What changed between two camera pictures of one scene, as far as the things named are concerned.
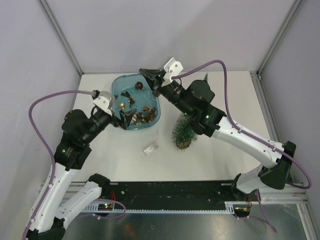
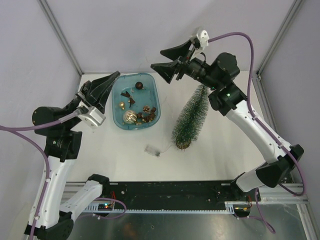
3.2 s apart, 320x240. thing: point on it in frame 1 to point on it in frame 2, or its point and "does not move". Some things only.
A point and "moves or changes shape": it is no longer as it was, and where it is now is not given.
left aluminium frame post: x=60 y=34 does not move
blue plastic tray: x=133 y=91 does not move
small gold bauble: x=122 y=105 does not move
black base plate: x=174 y=191 does not move
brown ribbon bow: x=126 y=94 does not move
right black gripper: x=155 y=85 to x=183 y=54
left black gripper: x=126 y=117 to x=98 y=90
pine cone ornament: x=146 y=109 does not move
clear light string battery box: x=150 y=149 moves or changes shape
